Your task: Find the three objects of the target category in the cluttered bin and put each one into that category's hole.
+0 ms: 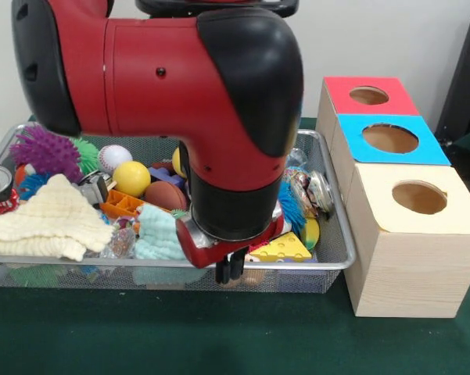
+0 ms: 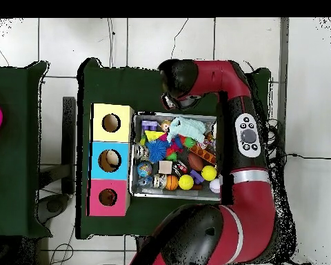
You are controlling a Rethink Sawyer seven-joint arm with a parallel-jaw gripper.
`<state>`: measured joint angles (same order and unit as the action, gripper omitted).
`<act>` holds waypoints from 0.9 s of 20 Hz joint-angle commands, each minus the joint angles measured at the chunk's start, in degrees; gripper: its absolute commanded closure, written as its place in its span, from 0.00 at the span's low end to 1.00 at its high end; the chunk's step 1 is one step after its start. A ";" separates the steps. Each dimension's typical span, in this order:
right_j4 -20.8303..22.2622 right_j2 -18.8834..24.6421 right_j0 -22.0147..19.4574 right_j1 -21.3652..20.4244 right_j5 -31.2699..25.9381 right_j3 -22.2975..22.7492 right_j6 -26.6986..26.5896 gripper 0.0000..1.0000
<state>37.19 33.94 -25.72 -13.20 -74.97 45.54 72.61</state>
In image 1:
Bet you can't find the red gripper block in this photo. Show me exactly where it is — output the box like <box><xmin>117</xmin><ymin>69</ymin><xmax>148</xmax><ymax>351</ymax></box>
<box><xmin>174</xmin><ymin>212</ymin><xmax>285</xmax><ymax>285</ymax></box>

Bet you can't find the shallow metal mesh bin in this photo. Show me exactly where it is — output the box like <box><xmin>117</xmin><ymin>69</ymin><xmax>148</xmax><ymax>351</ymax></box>
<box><xmin>0</xmin><ymin>121</ymin><xmax>356</xmax><ymax>295</ymax></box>

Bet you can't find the yellow cheese wedge toy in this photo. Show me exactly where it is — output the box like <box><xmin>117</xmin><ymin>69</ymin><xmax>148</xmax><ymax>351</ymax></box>
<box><xmin>249</xmin><ymin>231</ymin><xmax>313</xmax><ymax>263</ymax></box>

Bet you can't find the dark green table cloth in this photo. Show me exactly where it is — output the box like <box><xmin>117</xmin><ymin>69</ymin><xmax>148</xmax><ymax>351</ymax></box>
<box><xmin>0</xmin><ymin>113</ymin><xmax>470</xmax><ymax>375</ymax></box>

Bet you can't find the mint knitted cloth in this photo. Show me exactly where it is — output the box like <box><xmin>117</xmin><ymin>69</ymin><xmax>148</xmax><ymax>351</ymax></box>
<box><xmin>134</xmin><ymin>205</ymin><xmax>187</xmax><ymax>261</ymax></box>

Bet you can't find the blue spiky rubber ball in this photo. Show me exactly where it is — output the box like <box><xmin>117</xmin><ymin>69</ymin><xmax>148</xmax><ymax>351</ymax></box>
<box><xmin>278</xmin><ymin>181</ymin><xmax>307</xmax><ymax>235</ymax></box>

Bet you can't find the brown mini football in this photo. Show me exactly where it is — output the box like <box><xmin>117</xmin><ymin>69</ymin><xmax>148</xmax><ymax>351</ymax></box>
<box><xmin>143</xmin><ymin>180</ymin><xmax>188</xmax><ymax>212</ymax></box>

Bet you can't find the orange building block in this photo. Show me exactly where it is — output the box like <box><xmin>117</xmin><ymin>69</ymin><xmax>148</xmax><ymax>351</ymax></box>
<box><xmin>99</xmin><ymin>189</ymin><xmax>145</xmax><ymax>218</ymax></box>

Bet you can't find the yellow ball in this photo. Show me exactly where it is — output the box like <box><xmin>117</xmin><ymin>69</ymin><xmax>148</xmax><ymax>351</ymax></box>
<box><xmin>112</xmin><ymin>159</ymin><xmax>152</xmax><ymax>198</ymax></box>

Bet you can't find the white mini baseball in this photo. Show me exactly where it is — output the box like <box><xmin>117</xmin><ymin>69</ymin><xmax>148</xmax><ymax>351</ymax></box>
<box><xmin>97</xmin><ymin>145</ymin><xmax>133</xmax><ymax>175</ymax></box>

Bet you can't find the green spiky rubber ball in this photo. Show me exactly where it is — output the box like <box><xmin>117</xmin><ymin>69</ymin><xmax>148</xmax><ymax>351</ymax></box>
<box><xmin>72</xmin><ymin>137</ymin><xmax>101</xmax><ymax>176</ymax></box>

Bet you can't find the cream knitted cloth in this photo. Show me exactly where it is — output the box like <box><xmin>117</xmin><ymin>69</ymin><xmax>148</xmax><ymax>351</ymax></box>
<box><xmin>0</xmin><ymin>173</ymin><xmax>114</xmax><ymax>263</ymax></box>

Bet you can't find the purple spiky monster toy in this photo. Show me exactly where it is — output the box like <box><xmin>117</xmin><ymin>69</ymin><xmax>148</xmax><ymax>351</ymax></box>
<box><xmin>9</xmin><ymin>124</ymin><xmax>83</xmax><ymax>184</ymax></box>

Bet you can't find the green cloth side table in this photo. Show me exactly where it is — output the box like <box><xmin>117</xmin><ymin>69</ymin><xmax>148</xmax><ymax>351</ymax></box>
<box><xmin>451</xmin><ymin>124</ymin><xmax>470</xmax><ymax>157</ymax></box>

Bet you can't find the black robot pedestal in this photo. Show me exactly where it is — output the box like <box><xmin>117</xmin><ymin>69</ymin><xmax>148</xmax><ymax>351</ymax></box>
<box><xmin>135</xmin><ymin>0</ymin><xmax>300</xmax><ymax>20</ymax></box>

